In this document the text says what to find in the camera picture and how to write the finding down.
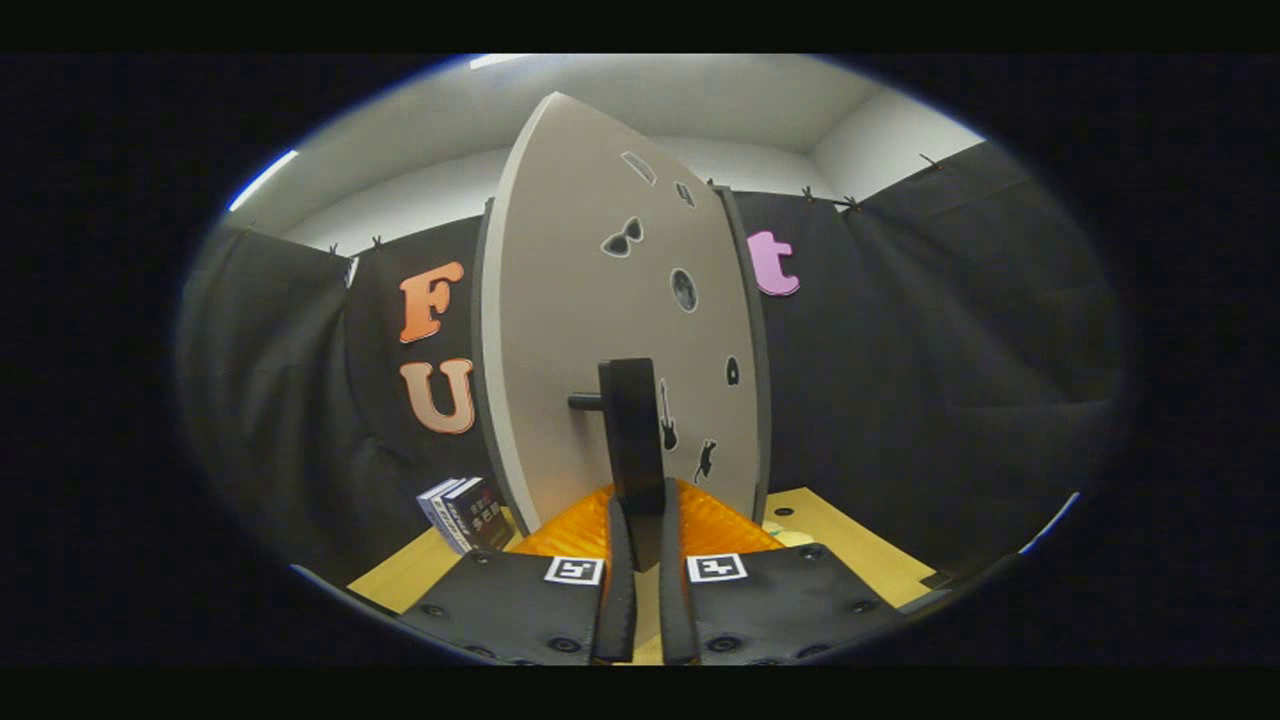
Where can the blue white book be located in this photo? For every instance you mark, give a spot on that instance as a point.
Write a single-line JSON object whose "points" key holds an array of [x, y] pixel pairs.
{"points": [[440, 510]]}

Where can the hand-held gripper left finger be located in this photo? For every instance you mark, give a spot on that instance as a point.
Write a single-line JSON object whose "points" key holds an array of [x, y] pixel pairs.
{"points": [[620, 600]]}

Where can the cream round object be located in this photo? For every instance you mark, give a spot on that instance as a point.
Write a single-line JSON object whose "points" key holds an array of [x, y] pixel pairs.
{"points": [[795, 538]]}

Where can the ceiling light panel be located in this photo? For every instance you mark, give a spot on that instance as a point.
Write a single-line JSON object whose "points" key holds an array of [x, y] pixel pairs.
{"points": [[495, 60], [262, 178]]}

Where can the grey cabinet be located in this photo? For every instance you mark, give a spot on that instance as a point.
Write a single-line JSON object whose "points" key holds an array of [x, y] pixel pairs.
{"points": [[763, 400]]}

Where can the light grey cabinet door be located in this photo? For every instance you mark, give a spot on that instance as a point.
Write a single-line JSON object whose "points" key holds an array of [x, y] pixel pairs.
{"points": [[570, 280]]}

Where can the dark blue book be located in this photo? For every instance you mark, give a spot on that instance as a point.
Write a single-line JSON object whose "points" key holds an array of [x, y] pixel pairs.
{"points": [[485, 515]]}

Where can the black backdrop cloth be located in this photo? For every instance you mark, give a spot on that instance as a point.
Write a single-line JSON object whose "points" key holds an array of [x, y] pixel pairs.
{"points": [[950, 380]]}

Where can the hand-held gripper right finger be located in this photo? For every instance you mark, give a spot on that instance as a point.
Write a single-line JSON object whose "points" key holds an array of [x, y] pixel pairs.
{"points": [[675, 600]]}

